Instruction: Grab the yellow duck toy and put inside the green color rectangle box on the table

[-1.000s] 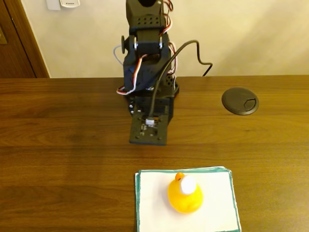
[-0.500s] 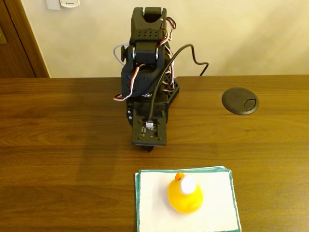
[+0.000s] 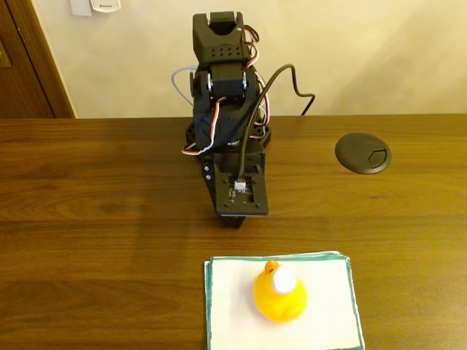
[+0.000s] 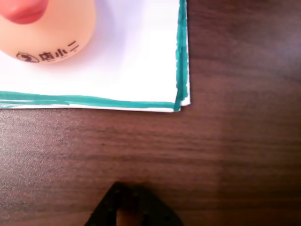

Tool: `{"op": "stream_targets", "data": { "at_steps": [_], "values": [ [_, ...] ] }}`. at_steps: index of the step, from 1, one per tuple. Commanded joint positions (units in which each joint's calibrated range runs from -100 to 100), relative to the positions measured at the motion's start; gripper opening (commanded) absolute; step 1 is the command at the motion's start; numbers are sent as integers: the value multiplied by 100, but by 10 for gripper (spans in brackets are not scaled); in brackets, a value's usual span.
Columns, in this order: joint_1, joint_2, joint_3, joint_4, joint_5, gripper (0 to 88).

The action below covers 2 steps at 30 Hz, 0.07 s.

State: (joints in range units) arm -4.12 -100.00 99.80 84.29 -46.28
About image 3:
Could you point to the black round desk grommet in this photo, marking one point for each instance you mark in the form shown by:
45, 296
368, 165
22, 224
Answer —
359, 155

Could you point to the black camera mount with board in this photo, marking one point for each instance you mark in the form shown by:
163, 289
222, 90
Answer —
241, 206

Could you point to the white paper with green border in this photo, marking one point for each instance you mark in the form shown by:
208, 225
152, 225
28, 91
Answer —
324, 321

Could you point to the brown wooden door frame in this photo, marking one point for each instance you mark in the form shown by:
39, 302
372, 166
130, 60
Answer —
44, 54

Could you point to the brass door plate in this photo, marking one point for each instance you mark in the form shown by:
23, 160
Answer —
3, 56

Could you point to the white wall switch plate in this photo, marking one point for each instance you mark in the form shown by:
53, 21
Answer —
80, 6

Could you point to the white wall controller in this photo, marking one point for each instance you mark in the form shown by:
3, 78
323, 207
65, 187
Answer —
106, 4

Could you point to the brown wooden door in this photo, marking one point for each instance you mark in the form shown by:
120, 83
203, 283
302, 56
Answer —
18, 73

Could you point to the yellow rubber duck toy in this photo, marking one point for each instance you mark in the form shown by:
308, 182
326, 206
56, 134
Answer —
281, 302

